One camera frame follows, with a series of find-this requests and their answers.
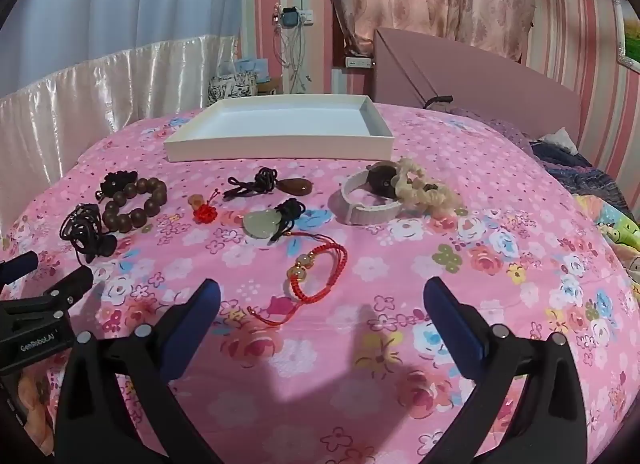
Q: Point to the black white patterned bag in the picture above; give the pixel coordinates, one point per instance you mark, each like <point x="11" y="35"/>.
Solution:
<point x="232" y="89"/>

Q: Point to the framed wall picture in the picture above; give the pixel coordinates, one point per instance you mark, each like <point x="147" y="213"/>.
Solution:
<point x="630" y="29"/>

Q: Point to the purple dotted quilt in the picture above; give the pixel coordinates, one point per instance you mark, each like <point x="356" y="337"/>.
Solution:
<point x="500" y="126"/>

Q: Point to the white wall power strip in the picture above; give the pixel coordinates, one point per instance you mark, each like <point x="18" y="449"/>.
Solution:
<point x="358" y="62"/>

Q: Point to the colourful cartoon blanket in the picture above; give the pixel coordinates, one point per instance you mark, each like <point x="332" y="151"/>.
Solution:
<point x="615" y="224"/>

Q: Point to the wall socket with blue charger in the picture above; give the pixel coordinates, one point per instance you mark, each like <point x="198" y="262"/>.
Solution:
<point x="291" y="16"/>

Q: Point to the cream scrunchie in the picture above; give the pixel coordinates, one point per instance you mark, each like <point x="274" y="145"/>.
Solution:
<point x="425" y="199"/>

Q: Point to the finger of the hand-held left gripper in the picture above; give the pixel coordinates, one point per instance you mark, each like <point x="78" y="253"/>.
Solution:
<point x="20" y="263"/>
<point x="70" y="286"/>

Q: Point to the white satin curtain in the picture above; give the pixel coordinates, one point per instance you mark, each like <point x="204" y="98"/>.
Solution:
<point x="100" y="84"/>

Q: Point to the pink headboard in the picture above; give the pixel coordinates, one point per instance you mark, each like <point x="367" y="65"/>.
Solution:
<point x="475" y="74"/>

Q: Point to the black scrunchie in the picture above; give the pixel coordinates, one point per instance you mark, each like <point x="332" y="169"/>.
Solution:
<point x="120" y="179"/>

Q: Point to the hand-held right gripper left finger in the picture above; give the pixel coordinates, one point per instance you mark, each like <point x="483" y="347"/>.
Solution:
<point x="197" y="329"/>

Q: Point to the dark striped blanket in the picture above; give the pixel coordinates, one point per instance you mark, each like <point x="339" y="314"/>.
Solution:
<point x="585" y="179"/>

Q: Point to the red knot charm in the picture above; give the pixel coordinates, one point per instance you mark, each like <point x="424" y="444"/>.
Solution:
<point x="204" y="214"/>

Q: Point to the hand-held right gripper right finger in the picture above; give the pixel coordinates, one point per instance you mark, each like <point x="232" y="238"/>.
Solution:
<point x="457" y="334"/>

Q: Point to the pink floral bedsheet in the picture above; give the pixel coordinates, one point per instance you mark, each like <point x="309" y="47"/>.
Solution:
<point x="500" y="244"/>

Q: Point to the light blue paper bag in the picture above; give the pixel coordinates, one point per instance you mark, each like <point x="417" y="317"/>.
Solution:
<point x="252" y="69"/>

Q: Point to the brown cardboard box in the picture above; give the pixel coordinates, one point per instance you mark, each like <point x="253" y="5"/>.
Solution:
<point x="267" y="86"/>

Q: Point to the white shallow box tray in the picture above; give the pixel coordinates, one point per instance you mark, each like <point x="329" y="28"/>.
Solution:
<point x="280" y="119"/>

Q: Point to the white pillow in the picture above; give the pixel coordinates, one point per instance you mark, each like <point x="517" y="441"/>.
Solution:
<point x="560" y="139"/>

